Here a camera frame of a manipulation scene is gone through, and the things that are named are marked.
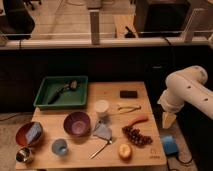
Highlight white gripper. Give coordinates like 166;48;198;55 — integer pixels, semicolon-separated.
158;91;183;129

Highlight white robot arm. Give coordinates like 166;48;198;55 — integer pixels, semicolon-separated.
158;66;213;129

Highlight green plastic tray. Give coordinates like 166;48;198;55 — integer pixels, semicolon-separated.
34;76;88;110

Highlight blue box on floor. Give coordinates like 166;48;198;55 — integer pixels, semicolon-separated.
161;135;179;155

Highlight dark grape bunch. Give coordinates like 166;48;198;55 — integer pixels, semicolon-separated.
122;126;153;147

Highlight yellow green tongs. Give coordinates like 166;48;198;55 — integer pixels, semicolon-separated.
117;105;141;114

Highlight wooden board table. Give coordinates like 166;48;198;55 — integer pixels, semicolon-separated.
15;82;166;170

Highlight grey folded cloth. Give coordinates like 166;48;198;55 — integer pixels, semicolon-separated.
92;121;112;140

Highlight white cup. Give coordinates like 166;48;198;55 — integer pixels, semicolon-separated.
94;100;109;117

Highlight purple bowl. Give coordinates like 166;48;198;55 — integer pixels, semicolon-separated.
63;112;91;137

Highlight black cabinet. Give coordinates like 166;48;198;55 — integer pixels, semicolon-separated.
133;0;190;37

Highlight light blue cup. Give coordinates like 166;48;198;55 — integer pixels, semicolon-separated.
52;139;68;156

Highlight blue sponge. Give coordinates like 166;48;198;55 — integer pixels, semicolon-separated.
25;122;42;144

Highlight red brown bowl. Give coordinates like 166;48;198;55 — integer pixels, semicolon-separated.
15;122;43;146

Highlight small steel cup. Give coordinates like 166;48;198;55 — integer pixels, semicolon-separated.
16;147;33;163

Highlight black office chair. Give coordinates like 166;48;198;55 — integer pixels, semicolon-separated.
0;0;35;40

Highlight black handled brush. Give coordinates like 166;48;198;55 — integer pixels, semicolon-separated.
48;80;78;104

